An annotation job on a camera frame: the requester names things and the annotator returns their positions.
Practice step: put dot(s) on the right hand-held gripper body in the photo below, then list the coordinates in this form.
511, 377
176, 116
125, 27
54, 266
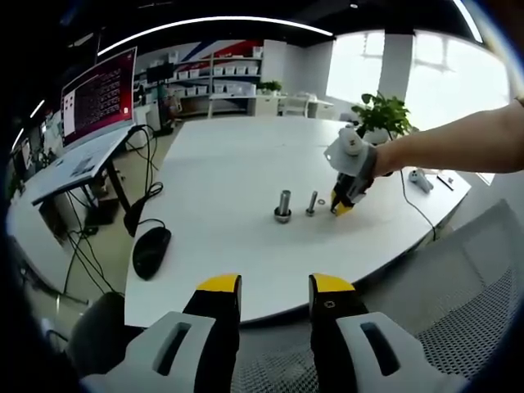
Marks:
348, 153

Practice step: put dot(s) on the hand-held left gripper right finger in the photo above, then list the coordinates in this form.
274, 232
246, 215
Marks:
348, 327

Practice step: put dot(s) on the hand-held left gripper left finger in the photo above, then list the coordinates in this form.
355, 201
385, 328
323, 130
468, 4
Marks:
192, 327

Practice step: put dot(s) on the thin threaded steel stud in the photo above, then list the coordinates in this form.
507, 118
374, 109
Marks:
312, 204

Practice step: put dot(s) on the large potted green plant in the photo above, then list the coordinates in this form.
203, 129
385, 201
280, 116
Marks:
382, 114

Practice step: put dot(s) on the thick steel shaft with bearing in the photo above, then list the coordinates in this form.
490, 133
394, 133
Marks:
283, 206

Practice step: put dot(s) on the white handheld controller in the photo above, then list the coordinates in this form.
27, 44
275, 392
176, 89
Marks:
421, 180

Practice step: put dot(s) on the white background chair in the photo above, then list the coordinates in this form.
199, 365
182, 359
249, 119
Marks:
299, 104

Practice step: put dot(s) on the black computer mouse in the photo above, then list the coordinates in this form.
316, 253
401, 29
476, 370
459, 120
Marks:
151, 254

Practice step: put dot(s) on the black chair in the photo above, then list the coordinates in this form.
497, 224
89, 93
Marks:
98, 331

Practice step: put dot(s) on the small potted plant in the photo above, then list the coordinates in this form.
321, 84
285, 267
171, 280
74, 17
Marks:
270, 87

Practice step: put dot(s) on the grey mesh chair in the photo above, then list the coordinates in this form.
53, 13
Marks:
450, 294

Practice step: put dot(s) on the white background desk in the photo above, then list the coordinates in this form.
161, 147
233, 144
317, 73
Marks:
235, 100

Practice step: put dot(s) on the shelf with white bins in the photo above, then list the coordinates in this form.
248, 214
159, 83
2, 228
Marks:
217, 71

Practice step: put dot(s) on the grey keyboard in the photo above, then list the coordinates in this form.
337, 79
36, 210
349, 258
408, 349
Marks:
84, 164

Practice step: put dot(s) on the grey standing desk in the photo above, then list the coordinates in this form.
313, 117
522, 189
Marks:
78, 168

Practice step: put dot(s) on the black monitor on stand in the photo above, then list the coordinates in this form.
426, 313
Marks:
160, 73

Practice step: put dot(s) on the monitor with red screen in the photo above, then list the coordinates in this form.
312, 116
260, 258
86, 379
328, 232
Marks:
98, 98

